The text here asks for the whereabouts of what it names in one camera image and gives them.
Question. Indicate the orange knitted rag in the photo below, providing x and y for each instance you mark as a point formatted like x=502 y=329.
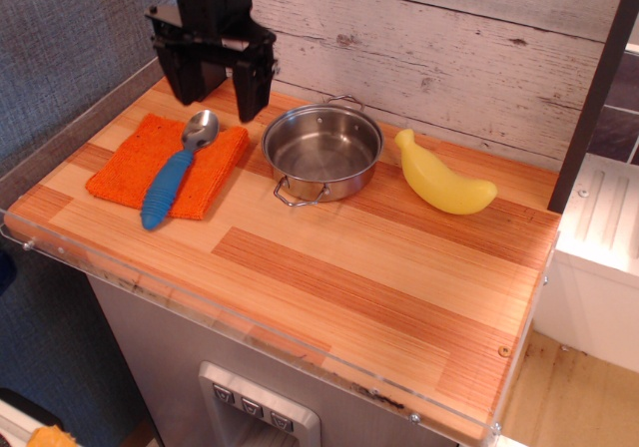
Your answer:
x=131 y=170

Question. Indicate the clear acrylic edge guard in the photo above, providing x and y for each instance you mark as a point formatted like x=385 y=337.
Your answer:
x=421 y=310

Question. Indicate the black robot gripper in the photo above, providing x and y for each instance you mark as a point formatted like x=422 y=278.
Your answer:
x=196 y=40

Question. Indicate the silver ice dispenser panel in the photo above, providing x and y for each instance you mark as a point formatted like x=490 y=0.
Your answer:
x=244 y=413

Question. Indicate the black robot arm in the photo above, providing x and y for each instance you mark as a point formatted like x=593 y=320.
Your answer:
x=198 y=42

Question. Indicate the silver steel pan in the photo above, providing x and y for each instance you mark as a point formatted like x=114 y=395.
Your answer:
x=322 y=152

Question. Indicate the white toy sink unit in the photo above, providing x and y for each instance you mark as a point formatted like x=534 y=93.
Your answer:
x=591 y=299

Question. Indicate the dark brown right post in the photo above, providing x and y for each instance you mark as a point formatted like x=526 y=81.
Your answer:
x=603 y=78

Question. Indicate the yellow plastic banana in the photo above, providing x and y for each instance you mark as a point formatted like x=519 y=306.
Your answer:
x=433 y=181

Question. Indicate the grey toy fridge cabinet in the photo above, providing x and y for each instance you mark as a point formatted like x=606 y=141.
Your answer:
x=164 y=349

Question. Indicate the orange object at corner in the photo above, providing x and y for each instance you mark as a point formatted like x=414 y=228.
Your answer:
x=51 y=436

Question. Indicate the blue handled metal spoon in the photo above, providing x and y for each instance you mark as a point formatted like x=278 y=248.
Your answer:
x=201 y=130

